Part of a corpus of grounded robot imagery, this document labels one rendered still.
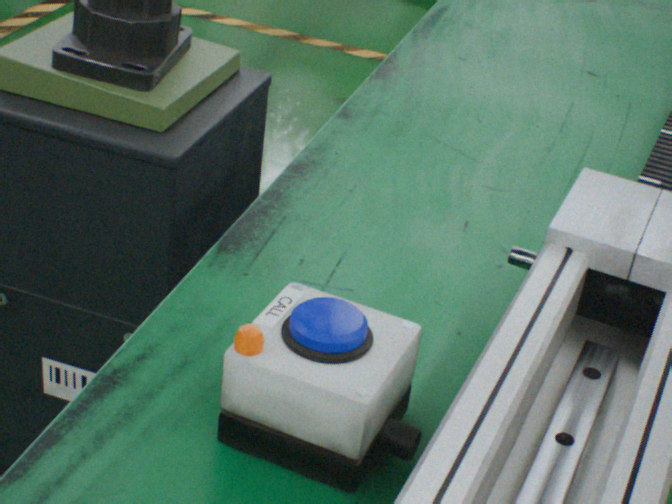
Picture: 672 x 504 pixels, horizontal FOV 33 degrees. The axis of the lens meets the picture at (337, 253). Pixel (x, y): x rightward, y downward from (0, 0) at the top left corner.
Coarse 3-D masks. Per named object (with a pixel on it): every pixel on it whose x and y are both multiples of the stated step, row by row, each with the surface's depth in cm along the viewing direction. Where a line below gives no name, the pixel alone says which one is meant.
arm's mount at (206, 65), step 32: (32, 32) 96; (64, 32) 97; (0, 64) 92; (32, 64) 91; (192, 64) 97; (224, 64) 98; (32, 96) 92; (64, 96) 91; (96, 96) 90; (128, 96) 89; (160, 96) 90; (192, 96) 93; (160, 128) 89
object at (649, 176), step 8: (664, 128) 93; (664, 136) 92; (656, 144) 90; (664, 144) 91; (656, 152) 89; (664, 152) 89; (648, 160) 88; (656, 160) 88; (664, 160) 88; (648, 168) 86; (656, 168) 87; (664, 168) 86; (640, 176) 85; (648, 176) 85; (656, 176) 85; (664, 176) 86; (648, 184) 84; (656, 184) 84; (664, 184) 84
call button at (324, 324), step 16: (304, 304) 58; (320, 304) 58; (336, 304) 58; (304, 320) 57; (320, 320) 57; (336, 320) 57; (352, 320) 57; (304, 336) 56; (320, 336) 56; (336, 336) 56; (352, 336) 56; (336, 352) 56
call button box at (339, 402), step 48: (288, 288) 61; (288, 336) 57; (384, 336) 59; (240, 384) 57; (288, 384) 55; (336, 384) 55; (384, 384) 56; (240, 432) 58; (288, 432) 57; (336, 432) 55; (384, 432) 59; (336, 480) 57
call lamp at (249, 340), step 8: (240, 328) 56; (248, 328) 56; (256, 328) 56; (240, 336) 56; (248, 336) 56; (256, 336) 56; (240, 344) 56; (248, 344) 56; (256, 344) 56; (240, 352) 56; (248, 352) 56; (256, 352) 56
